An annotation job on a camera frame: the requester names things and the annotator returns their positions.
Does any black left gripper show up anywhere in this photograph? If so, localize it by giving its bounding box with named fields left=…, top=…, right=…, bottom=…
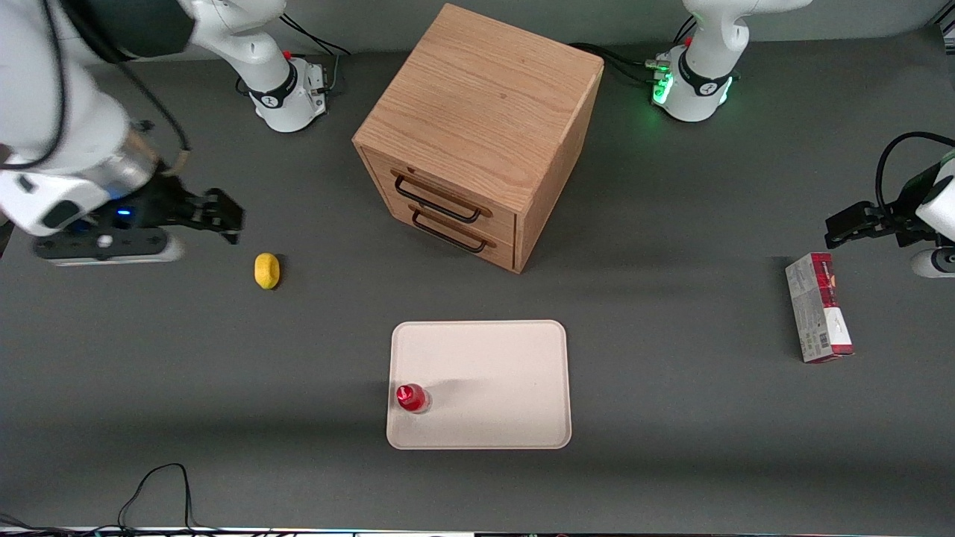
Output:
left=824, top=165, right=940, bottom=250

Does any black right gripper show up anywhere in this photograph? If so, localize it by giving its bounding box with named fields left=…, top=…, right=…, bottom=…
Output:
left=110, top=172, right=245, bottom=245

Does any red coke bottle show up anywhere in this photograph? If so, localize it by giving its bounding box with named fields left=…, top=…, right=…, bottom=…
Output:
left=395, top=383, right=433, bottom=415

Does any cream rectangular tray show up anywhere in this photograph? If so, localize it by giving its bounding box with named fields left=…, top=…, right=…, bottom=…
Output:
left=386, top=320, right=573, bottom=450

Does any yellow lemon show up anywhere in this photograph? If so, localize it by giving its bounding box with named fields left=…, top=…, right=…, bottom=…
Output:
left=254, top=252, right=282, bottom=290

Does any grey and red carton box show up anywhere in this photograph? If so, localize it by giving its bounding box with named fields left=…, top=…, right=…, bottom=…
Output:
left=784, top=252, right=856, bottom=364

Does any wooden two-drawer cabinet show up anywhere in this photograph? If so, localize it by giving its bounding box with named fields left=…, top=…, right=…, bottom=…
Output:
left=352, top=3, right=605, bottom=274

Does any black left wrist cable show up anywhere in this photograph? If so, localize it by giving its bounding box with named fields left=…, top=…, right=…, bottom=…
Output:
left=874, top=131, right=955, bottom=219

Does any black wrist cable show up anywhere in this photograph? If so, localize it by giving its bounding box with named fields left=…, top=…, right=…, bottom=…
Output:
left=874, top=131, right=955, bottom=219
left=0, top=0, right=192, bottom=177

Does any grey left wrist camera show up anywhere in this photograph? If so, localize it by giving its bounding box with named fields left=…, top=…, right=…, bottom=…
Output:
left=909, top=248, right=955, bottom=280

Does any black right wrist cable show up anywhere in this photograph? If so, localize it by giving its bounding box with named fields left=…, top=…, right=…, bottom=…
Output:
left=0, top=0, right=192, bottom=177

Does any black right arm base cable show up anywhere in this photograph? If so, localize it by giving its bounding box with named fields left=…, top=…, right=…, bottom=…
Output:
left=282, top=10, right=356, bottom=95

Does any black arm base cable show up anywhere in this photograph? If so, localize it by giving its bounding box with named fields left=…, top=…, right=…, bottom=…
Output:
left=569, top=15, right=696, bottom=87
left=282, top=10, right=356, bottom=95

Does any black metal drawer handle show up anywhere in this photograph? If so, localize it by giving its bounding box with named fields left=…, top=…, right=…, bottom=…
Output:
left=390, top=169, right=494, bottom=224
left=408, top=209, right=498, bottom=255

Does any thin black looped cable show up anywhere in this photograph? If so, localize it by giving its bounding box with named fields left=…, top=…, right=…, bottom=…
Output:
left=0, top=462, right=299, bottom=537

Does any black left arm base cable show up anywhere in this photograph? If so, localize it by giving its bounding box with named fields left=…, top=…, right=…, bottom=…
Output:
left=569, top=15, right=696, bottom=87

